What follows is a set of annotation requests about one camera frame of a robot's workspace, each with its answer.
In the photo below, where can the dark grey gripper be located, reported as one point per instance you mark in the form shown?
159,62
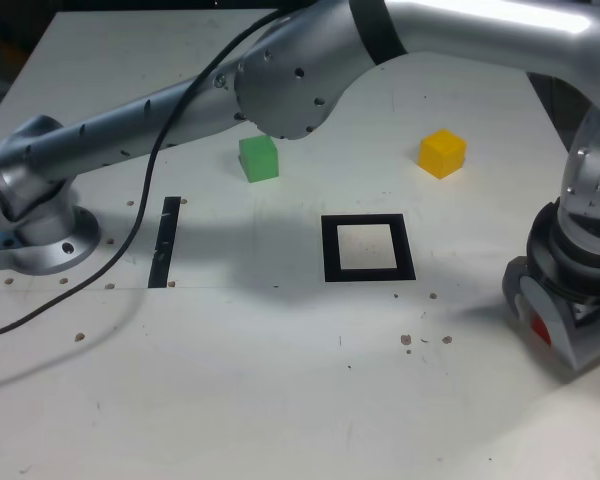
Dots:
582,312

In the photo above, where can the red cube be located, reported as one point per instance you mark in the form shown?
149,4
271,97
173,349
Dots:
539,327

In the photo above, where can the yellow cube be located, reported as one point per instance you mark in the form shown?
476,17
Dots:
442,155

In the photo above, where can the green cube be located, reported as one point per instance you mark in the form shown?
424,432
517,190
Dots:
260,162

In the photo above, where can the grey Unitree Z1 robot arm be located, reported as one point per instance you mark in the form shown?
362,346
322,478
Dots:
280,80

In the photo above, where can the black tape square outline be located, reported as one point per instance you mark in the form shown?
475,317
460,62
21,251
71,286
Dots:
330,250

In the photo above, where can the black tape strip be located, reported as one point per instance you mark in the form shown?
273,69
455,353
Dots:
162,240

